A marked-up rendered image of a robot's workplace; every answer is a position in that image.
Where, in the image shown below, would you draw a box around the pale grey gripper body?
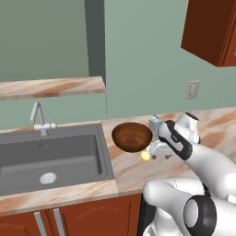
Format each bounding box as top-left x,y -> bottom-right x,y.
146,140 -> 177,160

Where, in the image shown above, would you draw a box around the grey blue milk carton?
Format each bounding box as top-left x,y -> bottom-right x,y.
148,114 -> 163,134

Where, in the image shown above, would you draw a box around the brown wooden bowl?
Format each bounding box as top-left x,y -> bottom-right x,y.
111,122 -> 154,154

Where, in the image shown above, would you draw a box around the grey sink basin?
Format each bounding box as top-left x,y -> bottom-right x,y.
0,123 -> 116,197

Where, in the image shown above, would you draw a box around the pale yellow egg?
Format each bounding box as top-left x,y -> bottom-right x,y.
140,151 -> 151,162

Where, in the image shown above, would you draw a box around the dark appliance front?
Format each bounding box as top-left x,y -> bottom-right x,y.
136,193 -> 157,236

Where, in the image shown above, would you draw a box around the red-brown cupboard door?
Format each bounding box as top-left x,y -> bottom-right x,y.
45,193 -> 143,236
0,211 -> 48,236

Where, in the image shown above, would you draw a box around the silver tap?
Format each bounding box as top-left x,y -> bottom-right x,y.
29,101 -> 58,137

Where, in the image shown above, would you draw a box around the marble shelf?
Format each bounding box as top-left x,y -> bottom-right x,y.
0,76 -> 107,101

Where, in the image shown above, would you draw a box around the white wall socket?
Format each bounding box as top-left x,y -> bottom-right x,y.
185,79 -> 201,100

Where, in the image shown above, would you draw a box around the silver cupboard handle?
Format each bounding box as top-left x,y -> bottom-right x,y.
33,211 -> 49,236
52,207 -> 66,236

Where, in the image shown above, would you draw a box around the red-brown wall cupboard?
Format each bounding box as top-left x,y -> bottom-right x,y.
180,0 -> 236,68

